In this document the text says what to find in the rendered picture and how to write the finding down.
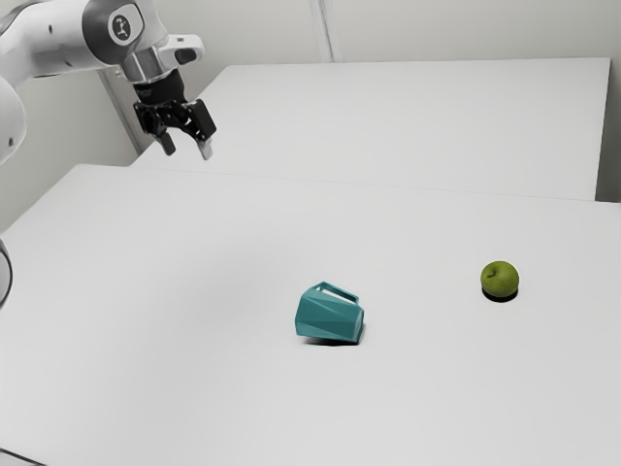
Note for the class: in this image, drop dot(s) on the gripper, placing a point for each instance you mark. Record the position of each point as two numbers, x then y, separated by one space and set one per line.
160 94

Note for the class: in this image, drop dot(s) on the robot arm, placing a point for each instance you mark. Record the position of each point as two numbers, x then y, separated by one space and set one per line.
43 43

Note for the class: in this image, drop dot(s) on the teal faceted mug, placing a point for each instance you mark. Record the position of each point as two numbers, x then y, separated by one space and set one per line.
327 316

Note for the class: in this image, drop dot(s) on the green apple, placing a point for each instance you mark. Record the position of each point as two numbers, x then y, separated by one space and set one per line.
500 279

